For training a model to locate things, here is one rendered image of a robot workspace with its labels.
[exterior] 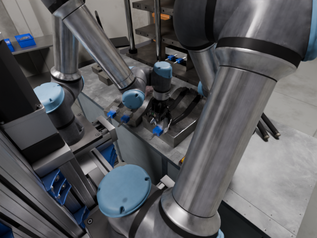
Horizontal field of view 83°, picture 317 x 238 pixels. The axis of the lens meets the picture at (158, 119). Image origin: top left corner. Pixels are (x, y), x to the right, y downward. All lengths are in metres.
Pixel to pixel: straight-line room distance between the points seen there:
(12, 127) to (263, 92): 0.46
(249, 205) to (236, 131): 0.70
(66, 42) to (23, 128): 0.38
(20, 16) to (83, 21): 2.91
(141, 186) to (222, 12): 0.33
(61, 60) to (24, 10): 2.70
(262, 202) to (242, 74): 0.77
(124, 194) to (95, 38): 0.41
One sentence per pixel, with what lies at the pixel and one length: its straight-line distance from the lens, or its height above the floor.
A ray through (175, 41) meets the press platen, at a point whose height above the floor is 1.04.
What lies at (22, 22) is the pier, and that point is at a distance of 3.47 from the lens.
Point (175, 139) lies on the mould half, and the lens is 0.99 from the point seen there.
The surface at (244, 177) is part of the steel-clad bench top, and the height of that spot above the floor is 0.80.
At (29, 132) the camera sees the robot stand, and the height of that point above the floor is 1.34.
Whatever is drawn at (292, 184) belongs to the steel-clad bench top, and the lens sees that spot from 1.10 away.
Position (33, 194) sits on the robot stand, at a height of 1.25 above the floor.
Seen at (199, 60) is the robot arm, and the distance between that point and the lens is 0.46.
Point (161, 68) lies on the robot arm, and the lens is 0.71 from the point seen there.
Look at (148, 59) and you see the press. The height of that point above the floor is 0.78.
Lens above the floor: 1.61
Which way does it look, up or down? 42 degrees down
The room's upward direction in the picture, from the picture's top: 2 degrees counter-clockwise
